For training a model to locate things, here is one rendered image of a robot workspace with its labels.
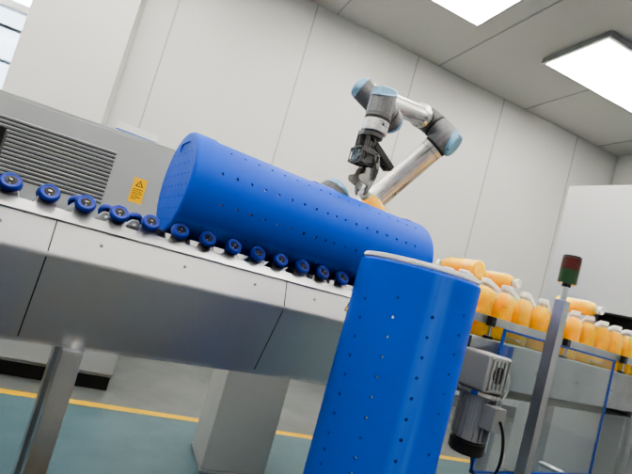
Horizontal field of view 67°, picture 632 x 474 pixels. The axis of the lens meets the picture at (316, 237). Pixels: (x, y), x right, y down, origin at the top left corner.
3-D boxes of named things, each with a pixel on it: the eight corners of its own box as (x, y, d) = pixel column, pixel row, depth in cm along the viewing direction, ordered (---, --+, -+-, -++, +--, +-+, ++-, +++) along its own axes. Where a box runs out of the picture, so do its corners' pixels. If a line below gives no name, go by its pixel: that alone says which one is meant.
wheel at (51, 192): (39, 184, 105) (41, 179, 104) (61, 191, 107) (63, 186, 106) (34, 200, 102) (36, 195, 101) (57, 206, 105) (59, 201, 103)
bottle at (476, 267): (478, 257, 186) (442, 252, 201) (470, 271, 183) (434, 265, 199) (486, 267, 189) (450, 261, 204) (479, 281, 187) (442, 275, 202)
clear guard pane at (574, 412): (471, 470, 161) (504, 331, 165) (588, 473, 202) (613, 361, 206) (472, 470, 160) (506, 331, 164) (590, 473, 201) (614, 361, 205)
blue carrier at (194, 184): (147, 229, 139) (175, 138, 142) (371, 292, 184) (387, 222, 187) (174, 232, 115) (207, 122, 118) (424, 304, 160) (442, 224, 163)
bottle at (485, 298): (464, 329, 174) (476, 280, 175) (463, 329, 181) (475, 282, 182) (483, 335, 172) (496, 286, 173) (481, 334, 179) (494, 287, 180)
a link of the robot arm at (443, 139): (331, 223, 243) (446, 122, 229) (351, 249, 237) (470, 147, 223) (320, 217, 229) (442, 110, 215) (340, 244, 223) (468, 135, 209)
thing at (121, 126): (112, 134, 290) (116, 122, 291) (151, 149, 301) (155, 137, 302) (114, 132, 279) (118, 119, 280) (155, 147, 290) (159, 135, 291)
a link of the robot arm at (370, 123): (377, 128, 169) (395, 125, 161) (374, 141, 169) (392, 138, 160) (358, 118, 164) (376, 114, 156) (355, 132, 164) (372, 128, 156)
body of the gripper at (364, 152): (345, 163, 162) (355, 130, 163) (365, 171, 166) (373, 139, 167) (359, 162, 155) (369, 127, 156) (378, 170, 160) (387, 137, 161)
